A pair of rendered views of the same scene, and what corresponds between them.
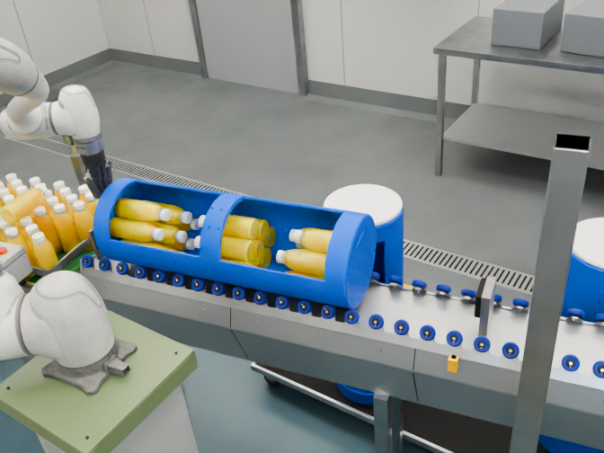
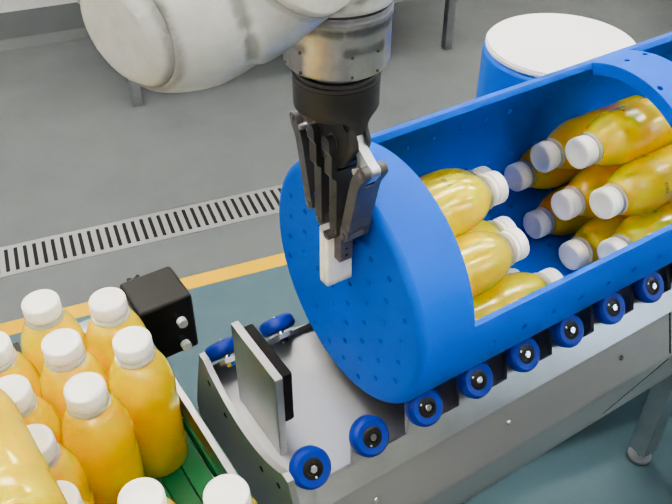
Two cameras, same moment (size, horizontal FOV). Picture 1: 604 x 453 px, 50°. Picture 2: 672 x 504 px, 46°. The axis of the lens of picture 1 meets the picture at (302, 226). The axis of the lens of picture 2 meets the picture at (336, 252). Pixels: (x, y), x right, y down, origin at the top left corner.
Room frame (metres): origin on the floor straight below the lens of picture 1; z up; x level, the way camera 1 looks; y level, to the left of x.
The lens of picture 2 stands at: (1.58, 1.16, 1.66)
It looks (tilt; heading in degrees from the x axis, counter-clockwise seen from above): 39 degrees down; 301
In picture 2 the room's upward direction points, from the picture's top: straight up
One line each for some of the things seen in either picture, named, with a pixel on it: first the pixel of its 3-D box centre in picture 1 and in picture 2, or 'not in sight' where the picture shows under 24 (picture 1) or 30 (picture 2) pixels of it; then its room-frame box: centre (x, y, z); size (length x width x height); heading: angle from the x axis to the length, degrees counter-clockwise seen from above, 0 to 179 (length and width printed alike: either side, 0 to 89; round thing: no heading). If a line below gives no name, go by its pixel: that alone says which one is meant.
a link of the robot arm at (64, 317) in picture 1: (67, 315); not in sight; (1.24, 0.60, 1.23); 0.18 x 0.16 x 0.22; 92
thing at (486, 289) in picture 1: (484, 307); not in sight; (1.36, -0.49, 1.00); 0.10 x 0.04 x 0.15; 154
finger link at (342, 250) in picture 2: not in sight; (348, 242); (1.87, 0.65, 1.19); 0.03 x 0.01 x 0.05; 154
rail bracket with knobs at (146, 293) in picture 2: not in sight; (160, 320); (2.15, 0.66, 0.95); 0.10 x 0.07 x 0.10; 154
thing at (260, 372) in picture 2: (104, 238); (265, 385); (1.95, 0.71, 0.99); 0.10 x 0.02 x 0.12; 154
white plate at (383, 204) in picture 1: (362, 204); (561, 45); (1.93, -0.22, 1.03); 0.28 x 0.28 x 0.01
